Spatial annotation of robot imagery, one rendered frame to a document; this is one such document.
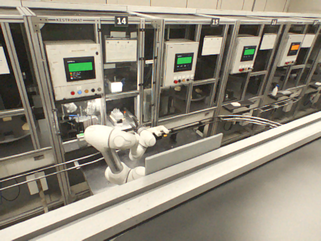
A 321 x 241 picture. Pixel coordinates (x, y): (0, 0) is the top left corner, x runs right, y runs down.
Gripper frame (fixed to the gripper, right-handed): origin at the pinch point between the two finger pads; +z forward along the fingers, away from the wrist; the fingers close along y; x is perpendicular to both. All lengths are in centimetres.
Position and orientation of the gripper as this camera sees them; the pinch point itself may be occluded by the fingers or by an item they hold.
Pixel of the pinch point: (132, 121)
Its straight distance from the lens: 221.2
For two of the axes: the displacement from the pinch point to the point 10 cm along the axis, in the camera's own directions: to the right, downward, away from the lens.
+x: -8.5, 2.1, -4.8
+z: -5.2, -4.5, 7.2
